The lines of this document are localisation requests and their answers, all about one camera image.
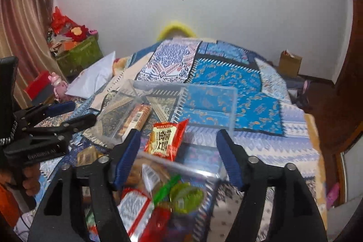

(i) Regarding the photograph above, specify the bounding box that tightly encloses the red yellow snack packet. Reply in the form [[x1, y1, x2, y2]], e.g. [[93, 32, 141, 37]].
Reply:
[[144, 119, 189, 161]]

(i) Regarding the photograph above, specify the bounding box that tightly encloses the red box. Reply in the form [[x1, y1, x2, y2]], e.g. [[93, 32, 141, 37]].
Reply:
[[25, 71, 51, 100]]

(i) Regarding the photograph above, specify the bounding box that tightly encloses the person left hand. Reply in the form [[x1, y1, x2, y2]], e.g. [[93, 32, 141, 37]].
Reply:
[[1, 163, 41, 197]]

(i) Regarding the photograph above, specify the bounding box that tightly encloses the brown wooden door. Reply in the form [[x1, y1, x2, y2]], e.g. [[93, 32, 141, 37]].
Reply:
[[309, 0, 362, 153]]

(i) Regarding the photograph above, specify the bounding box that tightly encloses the pink plush toy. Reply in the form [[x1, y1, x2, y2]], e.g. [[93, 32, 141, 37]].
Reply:
[[48, 72, 69, 102]]

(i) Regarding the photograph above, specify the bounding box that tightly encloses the long brown biscuit pack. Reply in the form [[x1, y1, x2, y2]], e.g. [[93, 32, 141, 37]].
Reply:
[[117, 104, 152, 141]]

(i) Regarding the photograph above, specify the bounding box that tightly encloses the brown cardboard box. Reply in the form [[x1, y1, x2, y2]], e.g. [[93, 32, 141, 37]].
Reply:
[[278, 50, 302, 77]]

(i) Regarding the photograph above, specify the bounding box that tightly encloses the clear plastic storage bin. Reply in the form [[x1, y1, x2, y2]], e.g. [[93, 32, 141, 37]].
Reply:
[[84, 80, 237, 241]]

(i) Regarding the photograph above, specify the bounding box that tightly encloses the triangular cracker bag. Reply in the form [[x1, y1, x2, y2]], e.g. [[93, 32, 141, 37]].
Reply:
[[124, 157, 181, 205]]

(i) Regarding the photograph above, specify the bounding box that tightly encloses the white pillow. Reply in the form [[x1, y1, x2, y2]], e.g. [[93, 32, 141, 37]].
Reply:
[[66, 51, 116, 99]]

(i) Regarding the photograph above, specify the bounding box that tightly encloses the green storage box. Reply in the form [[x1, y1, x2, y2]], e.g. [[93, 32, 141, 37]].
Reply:
[[55, 35, 103, 77]]

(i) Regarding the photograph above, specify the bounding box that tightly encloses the green jelly cup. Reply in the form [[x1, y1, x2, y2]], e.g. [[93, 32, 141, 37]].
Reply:
[[169, 182, 204, 214]]

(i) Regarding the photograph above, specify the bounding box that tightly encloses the brown biscuit cake pack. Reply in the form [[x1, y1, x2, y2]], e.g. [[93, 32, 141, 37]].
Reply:
[[76, 146, 103, 166]]

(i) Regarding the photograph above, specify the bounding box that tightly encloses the red decorations pile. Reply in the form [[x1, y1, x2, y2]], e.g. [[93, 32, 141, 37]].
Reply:
[[47, 6, 98, 58]]

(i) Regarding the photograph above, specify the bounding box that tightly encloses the patchwork patterned bedspread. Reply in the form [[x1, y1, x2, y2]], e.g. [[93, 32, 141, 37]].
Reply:
[[28, 38, 327, 241]]

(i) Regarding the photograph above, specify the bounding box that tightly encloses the yellow curved foam tube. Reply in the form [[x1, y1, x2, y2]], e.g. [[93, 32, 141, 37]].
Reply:
[[156, 21, 197, 42]]

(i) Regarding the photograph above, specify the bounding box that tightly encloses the striped brown curtain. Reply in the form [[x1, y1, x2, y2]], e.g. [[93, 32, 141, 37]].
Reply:
[[1, 0, 61, 109]]

